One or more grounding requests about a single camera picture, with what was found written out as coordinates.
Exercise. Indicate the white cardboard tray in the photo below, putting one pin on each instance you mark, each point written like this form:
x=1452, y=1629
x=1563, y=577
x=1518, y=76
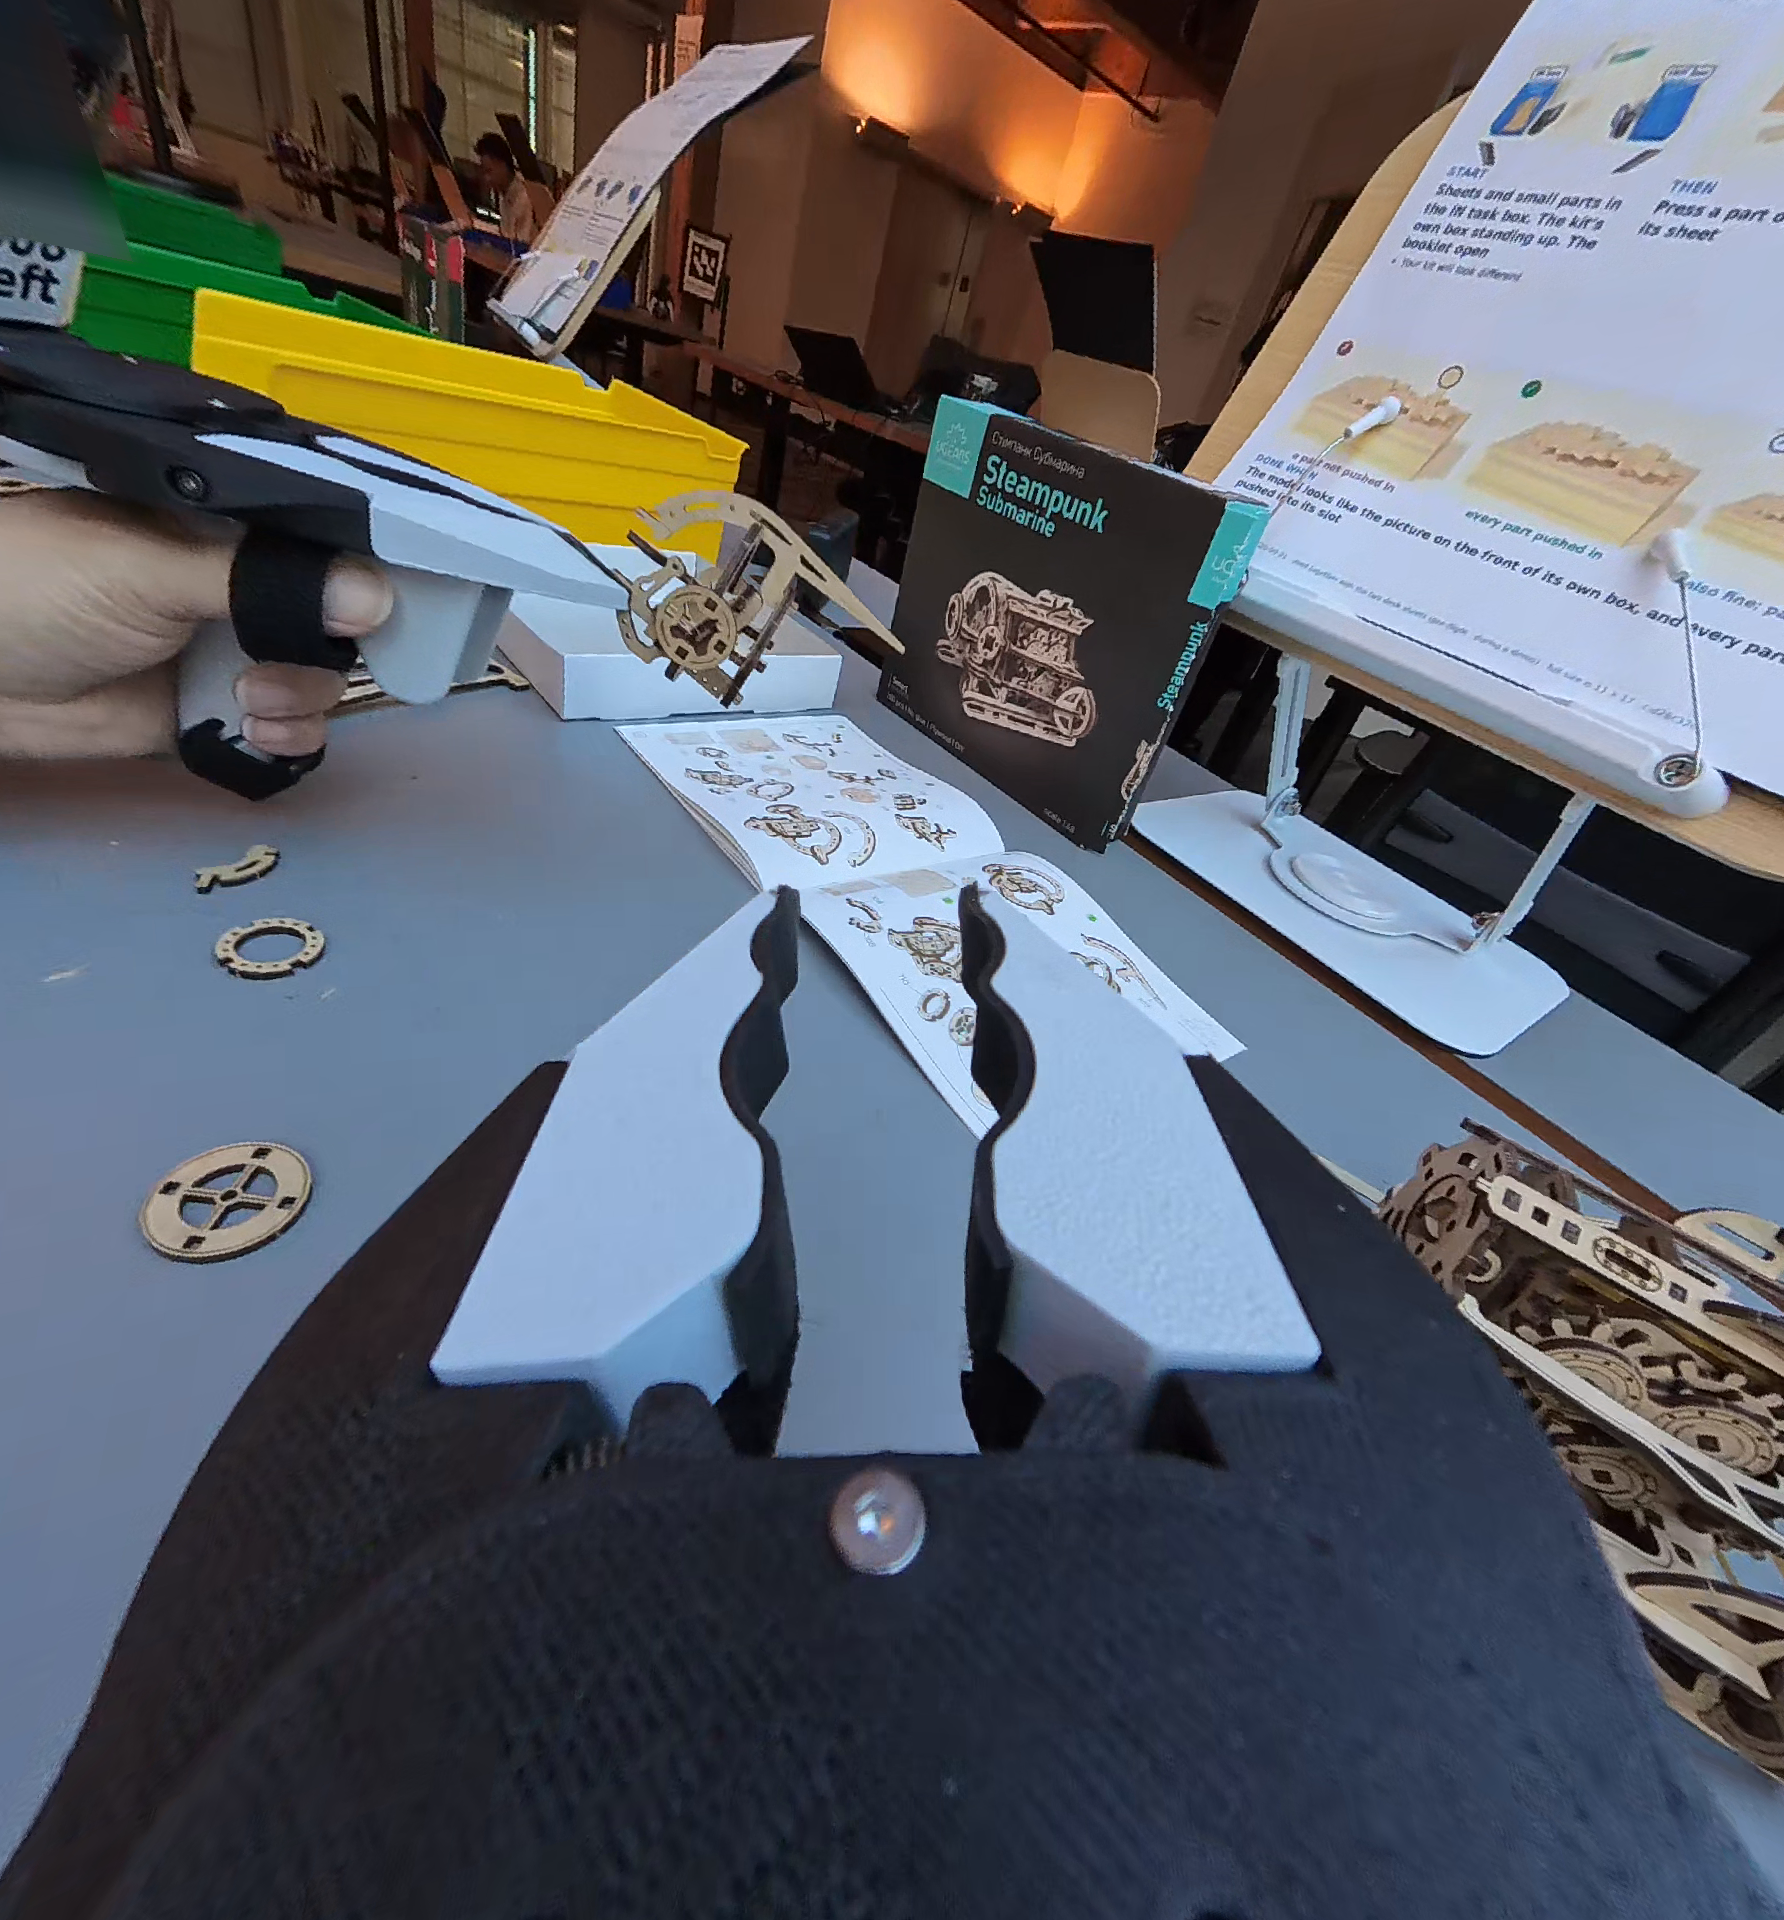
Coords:
x=606, y=683

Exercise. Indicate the wooden submarine model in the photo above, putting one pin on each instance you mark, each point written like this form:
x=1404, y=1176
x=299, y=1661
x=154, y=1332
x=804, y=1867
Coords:
x=1612, y=1351

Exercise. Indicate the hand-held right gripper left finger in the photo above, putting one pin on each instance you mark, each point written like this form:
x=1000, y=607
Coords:
x=606, y=1201

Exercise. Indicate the round wooden wheel part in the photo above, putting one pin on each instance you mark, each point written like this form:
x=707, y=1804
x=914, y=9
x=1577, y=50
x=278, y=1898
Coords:
x=225, y=1201

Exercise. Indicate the wooden board document stand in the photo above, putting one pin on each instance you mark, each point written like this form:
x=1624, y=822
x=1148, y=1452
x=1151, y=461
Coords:
x=625, y=262

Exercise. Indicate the small wooden hook part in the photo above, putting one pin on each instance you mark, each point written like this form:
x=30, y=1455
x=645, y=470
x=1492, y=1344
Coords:
x=241, y=867

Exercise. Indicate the green plastic bin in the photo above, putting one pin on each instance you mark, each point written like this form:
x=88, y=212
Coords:
x=143, y=315
x=186, y=224

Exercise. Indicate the black teal kit box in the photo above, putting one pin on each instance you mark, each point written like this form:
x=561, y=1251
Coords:
x=1043, y=630

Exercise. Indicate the black white tag sign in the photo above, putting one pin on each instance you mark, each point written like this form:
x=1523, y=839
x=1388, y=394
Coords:
x=702, y=267

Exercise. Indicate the black laptop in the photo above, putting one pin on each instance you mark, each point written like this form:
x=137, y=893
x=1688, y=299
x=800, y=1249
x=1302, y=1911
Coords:
x=832, y=368

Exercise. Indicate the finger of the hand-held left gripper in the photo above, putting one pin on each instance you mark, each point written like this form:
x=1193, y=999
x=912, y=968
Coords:
x=277, y=450
x=443, y=555

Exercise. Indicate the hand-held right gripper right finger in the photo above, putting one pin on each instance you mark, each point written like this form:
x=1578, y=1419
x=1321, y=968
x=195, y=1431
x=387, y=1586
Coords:
x=1133, y=1201

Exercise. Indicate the person's left hand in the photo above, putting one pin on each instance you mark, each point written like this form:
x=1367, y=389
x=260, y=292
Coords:
x=66, y=630

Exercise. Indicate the red green carton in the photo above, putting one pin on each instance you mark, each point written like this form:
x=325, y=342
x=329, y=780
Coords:
x=433, y=285

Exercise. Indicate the white document stand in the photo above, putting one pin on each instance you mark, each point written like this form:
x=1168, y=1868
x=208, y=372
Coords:
x=1356, y=914

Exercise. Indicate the printed instruction sheet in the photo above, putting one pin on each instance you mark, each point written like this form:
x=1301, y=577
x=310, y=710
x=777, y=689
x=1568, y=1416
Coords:
x=652, y=150
x=1582, y=300

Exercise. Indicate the yellow plastic bin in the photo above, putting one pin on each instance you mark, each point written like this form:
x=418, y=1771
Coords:
x=456, y=420

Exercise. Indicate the illustrated instruction booklet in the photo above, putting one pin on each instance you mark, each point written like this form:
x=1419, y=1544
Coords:
x=773, y=794

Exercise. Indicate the wooden arc gear assembly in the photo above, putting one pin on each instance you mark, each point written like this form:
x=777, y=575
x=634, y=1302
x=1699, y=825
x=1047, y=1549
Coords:
x=691, y=623

